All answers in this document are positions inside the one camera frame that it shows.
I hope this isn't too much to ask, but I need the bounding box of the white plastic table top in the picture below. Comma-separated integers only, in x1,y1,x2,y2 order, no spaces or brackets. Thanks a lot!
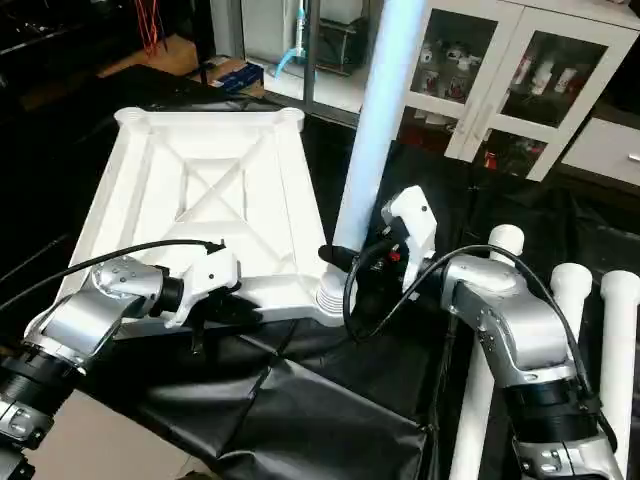
54,104,353,333

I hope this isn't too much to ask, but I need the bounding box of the white plastic table leg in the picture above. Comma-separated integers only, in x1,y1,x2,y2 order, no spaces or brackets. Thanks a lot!
449,224,527,480
549,262,593,343
598,269,640,480
317,0,431,327

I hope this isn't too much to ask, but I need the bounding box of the black work mat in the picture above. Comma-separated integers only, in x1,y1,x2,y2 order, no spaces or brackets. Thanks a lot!
0,65,640,480

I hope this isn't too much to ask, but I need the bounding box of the grey metal pole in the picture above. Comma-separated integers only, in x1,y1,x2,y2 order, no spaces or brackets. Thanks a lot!
302,0,321,111

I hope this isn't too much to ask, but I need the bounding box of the brown cardboard box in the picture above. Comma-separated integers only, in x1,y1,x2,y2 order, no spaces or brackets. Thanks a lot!
200,58,267,97

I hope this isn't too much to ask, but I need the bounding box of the light blue mop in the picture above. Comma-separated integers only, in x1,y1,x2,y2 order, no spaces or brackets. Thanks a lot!
274,0,311,79

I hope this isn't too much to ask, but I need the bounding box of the white glass door cabinet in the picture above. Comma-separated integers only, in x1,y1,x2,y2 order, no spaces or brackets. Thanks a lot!
398,0,640,183

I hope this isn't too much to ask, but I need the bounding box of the white appliance cabinet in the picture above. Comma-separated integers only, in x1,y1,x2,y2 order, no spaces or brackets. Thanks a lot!
240,0,371,77

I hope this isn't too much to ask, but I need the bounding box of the white drawer unit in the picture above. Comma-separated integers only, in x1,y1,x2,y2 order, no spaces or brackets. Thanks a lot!
562,117,640,188

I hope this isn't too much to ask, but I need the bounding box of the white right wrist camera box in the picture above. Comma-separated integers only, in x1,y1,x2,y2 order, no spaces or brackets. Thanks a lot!
379,185,439,303

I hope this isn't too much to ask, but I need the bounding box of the red cable bundle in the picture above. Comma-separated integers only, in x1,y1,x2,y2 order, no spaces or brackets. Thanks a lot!
136,0,171,56

